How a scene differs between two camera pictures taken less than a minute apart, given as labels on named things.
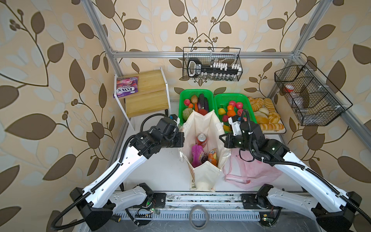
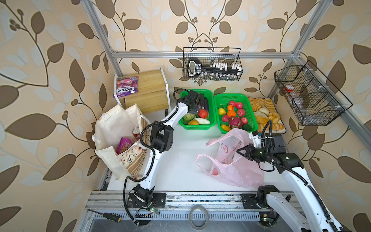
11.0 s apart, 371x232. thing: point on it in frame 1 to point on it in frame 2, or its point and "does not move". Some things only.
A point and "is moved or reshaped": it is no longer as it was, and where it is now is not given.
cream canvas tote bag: (203, 177) to (116, 123)
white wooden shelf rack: (152, 96) does not move
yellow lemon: (221, 111) does not move
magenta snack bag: (198, 155) to (123, 144)
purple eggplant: (206, 106) does not move
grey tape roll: (203, 208) does not move
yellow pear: (226, 128) does not move
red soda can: (201, 139) to (136, 133)
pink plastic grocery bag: (244, 171) is moved or reshaped
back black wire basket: (212, 64) does not move
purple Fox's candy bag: (126, 86) does not move
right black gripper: (227, 142) to (248, 151)
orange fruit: (231, 111) does not move
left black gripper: (180, 137) to (196, 108)
